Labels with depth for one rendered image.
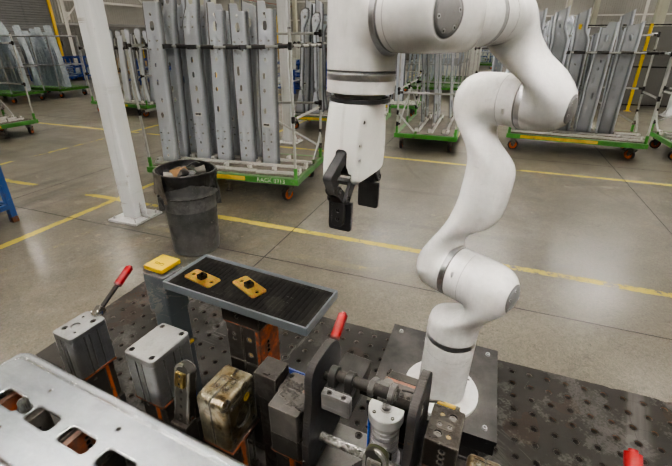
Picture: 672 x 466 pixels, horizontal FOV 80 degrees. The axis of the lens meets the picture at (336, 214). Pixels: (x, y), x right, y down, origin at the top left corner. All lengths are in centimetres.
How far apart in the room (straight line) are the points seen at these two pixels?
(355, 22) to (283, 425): 64
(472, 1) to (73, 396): 97
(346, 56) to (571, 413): 119
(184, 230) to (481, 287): 280
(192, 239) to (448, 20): 314
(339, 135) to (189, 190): 279
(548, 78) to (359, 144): 42
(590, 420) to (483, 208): 76
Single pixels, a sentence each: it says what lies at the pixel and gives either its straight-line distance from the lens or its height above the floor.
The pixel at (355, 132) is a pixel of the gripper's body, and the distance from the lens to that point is 48.
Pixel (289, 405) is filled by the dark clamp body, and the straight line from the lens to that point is 77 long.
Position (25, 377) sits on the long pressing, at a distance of 113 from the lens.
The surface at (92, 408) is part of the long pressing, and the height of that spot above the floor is 100.
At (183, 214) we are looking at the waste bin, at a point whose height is 40.
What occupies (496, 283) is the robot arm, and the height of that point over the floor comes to 120.
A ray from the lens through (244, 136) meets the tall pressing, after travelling 490.
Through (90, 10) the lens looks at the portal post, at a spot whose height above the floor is 187.
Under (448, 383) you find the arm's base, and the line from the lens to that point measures 110.
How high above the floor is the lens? 166
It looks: 24 degrees down
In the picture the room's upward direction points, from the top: straight up
